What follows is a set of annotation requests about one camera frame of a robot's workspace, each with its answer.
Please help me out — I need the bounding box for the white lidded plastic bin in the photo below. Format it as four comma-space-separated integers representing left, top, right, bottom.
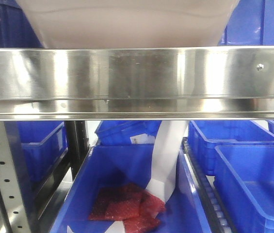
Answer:
18, 0, 238, 49

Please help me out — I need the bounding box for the blue bin rear centre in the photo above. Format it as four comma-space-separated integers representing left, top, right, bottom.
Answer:
95, 120, 161, 146

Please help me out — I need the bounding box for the blue bin rear right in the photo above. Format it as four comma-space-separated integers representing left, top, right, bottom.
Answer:
188, 120, 274, 176

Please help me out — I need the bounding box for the blue bin with red packets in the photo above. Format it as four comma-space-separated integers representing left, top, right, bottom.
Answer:
50, 144, 211, 233

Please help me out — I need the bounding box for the blue bin left lower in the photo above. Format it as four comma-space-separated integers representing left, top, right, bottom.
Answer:
16, 120, 68, 183

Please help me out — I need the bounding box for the blue bin right lower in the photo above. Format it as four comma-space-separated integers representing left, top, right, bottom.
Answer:
214, 146, 274, 233

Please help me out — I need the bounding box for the white paper strip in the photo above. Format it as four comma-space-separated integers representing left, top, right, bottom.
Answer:
146, 120, 188, 202

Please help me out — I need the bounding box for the red bubble wrap packet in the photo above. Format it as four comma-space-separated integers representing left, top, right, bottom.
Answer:
88, 183, 166, 233

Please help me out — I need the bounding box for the stainless steel shelf rail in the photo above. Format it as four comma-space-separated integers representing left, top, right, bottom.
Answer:
0, 46, 274, 120

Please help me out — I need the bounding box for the perforated metal shelf post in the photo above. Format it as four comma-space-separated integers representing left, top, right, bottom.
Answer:
0, 121, 39, 233

